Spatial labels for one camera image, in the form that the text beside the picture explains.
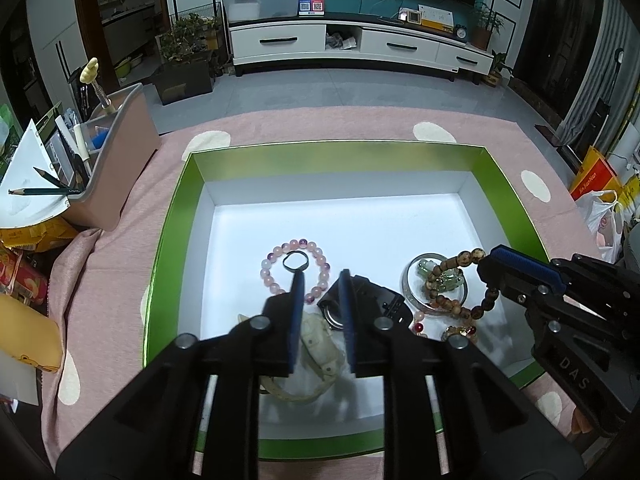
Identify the white and yellow box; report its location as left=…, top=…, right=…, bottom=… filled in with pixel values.
left=419, top=4, right=455, bottom=31

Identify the striped grey curtain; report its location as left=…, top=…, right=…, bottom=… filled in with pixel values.
left=555, top=0, right=627, bottom=147

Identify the white plastic bag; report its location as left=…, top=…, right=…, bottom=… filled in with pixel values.
left=575, top=190, right=627, bottom=263

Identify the pink bead bracelet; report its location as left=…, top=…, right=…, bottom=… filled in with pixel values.
left=260, top=238, right=333, bottom=305

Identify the dark planter box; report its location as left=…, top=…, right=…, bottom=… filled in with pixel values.
left=150, top=57, right=215, bottom=106

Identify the red snack package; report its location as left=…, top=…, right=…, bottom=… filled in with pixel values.
left=0, top=250, right=49, bottom=307

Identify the dark pencil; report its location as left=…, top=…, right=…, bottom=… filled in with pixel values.
left=8, top=187, right=84, bottom=196
left=33, top=167, right=72, bottom=194

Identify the dark ring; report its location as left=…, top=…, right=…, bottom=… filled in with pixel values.
left=281, top=251, right=308, bottom=275

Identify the green cardboard box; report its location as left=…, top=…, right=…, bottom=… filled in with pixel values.
left=142, top=141, right=551, bottom=463

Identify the small floor potted plant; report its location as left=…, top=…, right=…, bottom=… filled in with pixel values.
left=482, top=50, right=513, bottom=88

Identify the white television cabinet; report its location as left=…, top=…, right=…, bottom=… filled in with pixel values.
left=227, top=12, right=496, bottom=83

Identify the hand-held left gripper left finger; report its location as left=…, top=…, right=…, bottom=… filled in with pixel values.
left=55, top=271, right=306, bottom=480

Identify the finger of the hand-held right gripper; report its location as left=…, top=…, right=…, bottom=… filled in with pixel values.
left=487, top=244, right=640, bottom=307
left=476, top=258, right=602, bottom=327

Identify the cream-topped back scratcher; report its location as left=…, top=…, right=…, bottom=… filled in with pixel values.
left=80, top=59, right=113, bottom=111

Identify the potted plant in brown pot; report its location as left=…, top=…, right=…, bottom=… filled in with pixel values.
left=472, top=2, right=506, bottom=51

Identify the green basin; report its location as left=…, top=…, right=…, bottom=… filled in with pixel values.
left=115, top=55, right=143, bottom=78

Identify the pink organizer bin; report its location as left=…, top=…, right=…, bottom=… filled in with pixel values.
left=65, top=82, right=163, bottom=233

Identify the black watch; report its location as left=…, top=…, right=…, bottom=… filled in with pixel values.
left=317, top=275, right=407, bottom=333

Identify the cream watch strap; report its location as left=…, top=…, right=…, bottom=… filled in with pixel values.
left=237, top=310, right=346, bottom=403

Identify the yellow snack bag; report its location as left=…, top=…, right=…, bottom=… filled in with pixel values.
left=0, top=215, right=78, bottom=252

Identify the white paper sheet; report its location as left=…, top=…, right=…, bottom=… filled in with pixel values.
left=0, top=119, right=72, bottom=227

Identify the cluster of green plants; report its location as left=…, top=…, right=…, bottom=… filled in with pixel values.
left=157, top=12, right=223, bottom=63

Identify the yellow shopping bag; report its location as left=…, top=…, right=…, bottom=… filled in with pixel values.
left=570, top=146, right=623, bottom=202

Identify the clear storage box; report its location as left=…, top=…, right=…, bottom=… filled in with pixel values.
left=221, top=0, right=304, bottom=23

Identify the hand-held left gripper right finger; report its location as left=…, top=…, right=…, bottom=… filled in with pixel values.
left=338, top=269, right=586, bottom=480

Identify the red bead bracelet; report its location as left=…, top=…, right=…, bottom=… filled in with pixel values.
left=411, top=309, right=478, bottom=345

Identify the wooden bead bracelet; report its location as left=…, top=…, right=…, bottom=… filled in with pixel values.
left=424, top=246, right=500, bottom=322

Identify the white tube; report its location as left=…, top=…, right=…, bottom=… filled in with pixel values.
left=74, top=124, right=93, bottom=162

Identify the pink polka-dot tablecloth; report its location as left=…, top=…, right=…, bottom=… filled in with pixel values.
left=40, top=107, right=596, bottom=480

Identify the jade bead charm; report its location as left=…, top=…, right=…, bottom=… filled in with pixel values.
left=417, top=257, right=463, bottom=293

